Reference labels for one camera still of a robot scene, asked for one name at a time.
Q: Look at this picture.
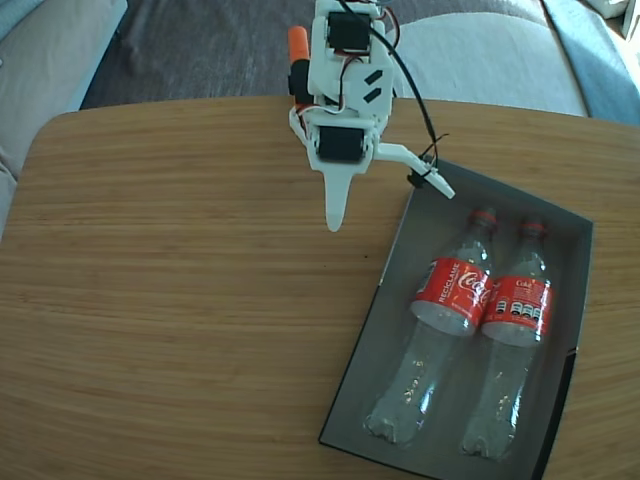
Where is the clear bottle red logo label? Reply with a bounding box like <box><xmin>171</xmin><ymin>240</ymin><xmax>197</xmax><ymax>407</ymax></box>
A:
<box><xmin>362</xmin><ymin>207</ymin><xmax>499</xmax><ymax>446</ymax></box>

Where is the clear bottle red text label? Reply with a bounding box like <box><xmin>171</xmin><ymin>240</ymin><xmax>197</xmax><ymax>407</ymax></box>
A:
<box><xmin>459</xmin><ymin>215</ymin><xmax>556</xmax><ymax>459</ymax></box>

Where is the grey cardboard box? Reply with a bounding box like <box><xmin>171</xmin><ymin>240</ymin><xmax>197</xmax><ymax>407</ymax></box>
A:
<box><xmin>318</xmin><ymin>157</ymin><xmax>595</xmax><ymax>480</ymax></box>

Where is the orange black table clamp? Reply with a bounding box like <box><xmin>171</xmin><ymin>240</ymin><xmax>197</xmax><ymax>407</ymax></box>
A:
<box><xmin>287</xmin><ymin>24</ymin><xmax>314</xmax><ymax>109</ymax></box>

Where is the pale grey upholstered seat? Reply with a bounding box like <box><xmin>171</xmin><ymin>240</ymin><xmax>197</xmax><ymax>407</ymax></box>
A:
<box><xmin>394</xmin><ymin>0</ymin><xmax>589</xmax><ymax>119</ymax></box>

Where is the dark grey rug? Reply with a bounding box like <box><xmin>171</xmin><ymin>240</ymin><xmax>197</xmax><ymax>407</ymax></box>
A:
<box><xmin>79</xmin><ymin>0</ymin><xmax>316</xmax><ymax>112</ymax></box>

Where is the blue grey blanket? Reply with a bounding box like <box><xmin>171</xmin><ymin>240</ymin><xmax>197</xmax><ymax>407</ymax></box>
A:
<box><xmin>542</xmin><ymin>0</ymin><xmax>640</xmax><ymax>126</ymax></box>

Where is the grey sofa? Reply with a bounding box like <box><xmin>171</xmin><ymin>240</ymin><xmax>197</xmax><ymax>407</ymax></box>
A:
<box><xmin>0</xmin><ymin>0</ymin><xmax>129</xmax><ymax>236</ymax></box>

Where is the teal cushion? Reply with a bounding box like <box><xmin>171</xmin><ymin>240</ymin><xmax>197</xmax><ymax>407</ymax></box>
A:
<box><xmin>0</xmin><ymin>0</ymin><xmax>46</xmax><ymax>44</ymax></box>

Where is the flat white camera mount plate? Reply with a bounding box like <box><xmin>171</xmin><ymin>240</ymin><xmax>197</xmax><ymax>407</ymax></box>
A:
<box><xmin>374</xmin><ymin>142</ymin><xmax>456</xmax><ymax>200</ymax></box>

